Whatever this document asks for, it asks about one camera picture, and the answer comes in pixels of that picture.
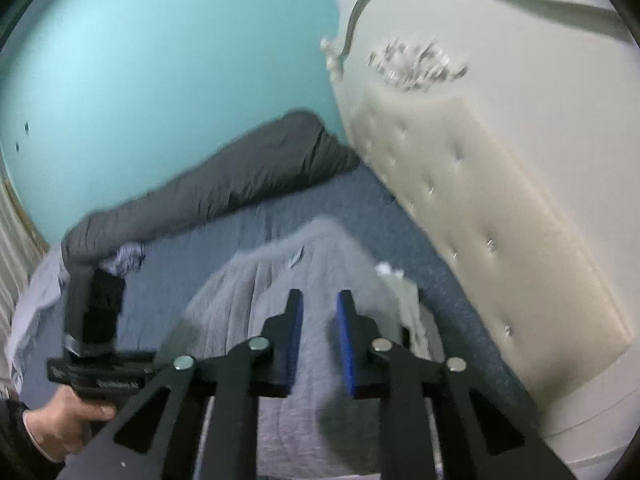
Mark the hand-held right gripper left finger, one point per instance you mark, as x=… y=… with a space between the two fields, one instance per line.
x=295 y=340

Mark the cream tufted headboard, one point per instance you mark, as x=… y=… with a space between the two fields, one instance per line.
x=475 y=185

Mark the light grey bed sheet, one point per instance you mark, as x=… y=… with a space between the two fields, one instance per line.
x=40 y=300

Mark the blue-grey crumpled shorts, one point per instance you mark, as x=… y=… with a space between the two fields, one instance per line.
x=127 y=257

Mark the beige striped curtain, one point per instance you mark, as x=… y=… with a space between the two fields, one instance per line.
x=15 y=260

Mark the grey knit sweater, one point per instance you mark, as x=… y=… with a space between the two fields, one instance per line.
x=320 y=260

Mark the person's left hand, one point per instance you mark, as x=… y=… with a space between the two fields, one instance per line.
x=60 y=420

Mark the person's left forearm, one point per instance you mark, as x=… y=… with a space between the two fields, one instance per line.
x=20 y=452

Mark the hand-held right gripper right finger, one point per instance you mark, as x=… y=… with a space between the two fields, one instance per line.
x=346 y=345

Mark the black white folded clothes stack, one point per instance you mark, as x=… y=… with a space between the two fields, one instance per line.
x=410 y=305

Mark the dark grey rolled duvet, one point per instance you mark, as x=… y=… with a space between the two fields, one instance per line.
x=225 y=175

